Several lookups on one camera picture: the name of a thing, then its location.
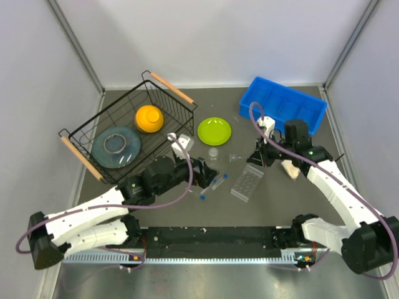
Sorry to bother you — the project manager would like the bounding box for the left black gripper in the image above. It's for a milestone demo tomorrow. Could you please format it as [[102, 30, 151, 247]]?
[[155, 153, 218, 196]]

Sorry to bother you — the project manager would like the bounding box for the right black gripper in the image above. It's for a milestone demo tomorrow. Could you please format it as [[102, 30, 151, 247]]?
[[246, 132, 295, 168]]

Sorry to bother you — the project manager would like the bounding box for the blue capped test tube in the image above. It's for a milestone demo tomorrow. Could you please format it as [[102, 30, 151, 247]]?
[[206, 179, 218, 191], [215, 174, 228, 190], [190, 190, 206, 200]]

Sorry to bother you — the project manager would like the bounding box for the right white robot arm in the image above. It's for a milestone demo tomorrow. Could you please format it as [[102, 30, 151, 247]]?
[[248, 116, 398, 274]]

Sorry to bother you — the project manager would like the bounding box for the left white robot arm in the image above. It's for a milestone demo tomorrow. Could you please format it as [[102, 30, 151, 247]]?
[[27, 156, 219, 270]]

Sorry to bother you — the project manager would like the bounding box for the clear glass bottle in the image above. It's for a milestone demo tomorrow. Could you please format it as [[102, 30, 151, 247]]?
[[208, 147, 219, 166]]

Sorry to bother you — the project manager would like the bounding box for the glass thistle funnel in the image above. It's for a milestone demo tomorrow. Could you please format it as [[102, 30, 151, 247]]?
[[229, 154, 249, 163]]

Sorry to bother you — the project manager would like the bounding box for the clear test tube rack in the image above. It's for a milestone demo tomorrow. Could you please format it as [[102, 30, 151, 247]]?
[[231, 164, 264, 202]]

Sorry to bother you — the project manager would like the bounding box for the beige sponge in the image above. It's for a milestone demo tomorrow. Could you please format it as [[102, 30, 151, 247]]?
[[281, 160, 301, 181]]

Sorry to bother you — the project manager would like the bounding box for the green plastic plate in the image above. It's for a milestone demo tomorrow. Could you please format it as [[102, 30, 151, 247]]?
[[197, 117, 232, 146]]

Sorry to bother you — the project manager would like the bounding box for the blue plastic bin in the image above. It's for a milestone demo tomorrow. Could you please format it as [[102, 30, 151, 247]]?
[[239, 77, 327, 136]]

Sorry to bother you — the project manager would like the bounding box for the orange ribbed bowl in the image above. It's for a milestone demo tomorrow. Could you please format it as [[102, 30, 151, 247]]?
[[135, 105, 164, 133]]

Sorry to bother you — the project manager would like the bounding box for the blue ceramic plate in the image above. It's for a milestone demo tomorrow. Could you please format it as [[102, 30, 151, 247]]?
[[91, 126, 141, 169]]

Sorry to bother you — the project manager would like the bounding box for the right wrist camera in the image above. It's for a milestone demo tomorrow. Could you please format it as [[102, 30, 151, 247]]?
[[256, 116, 276, 138]]

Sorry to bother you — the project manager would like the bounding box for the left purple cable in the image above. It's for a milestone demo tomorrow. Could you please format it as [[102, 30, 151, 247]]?
[[15, 133, 193, 255]]

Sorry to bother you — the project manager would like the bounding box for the purple cable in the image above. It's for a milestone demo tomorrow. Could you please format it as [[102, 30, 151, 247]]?
[[249, 102, 399, 281], [15, 133, 193, 255]]

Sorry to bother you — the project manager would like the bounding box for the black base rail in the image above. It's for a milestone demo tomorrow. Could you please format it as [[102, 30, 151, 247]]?
[[65, 227, 317, 267]]

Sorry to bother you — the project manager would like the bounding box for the black wire basket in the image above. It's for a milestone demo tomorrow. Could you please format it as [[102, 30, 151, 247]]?
[[59, 70, 197, 184]]

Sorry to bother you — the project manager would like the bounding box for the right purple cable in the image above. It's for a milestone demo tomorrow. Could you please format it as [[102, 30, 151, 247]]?
[[249, 102, 399, 281]]

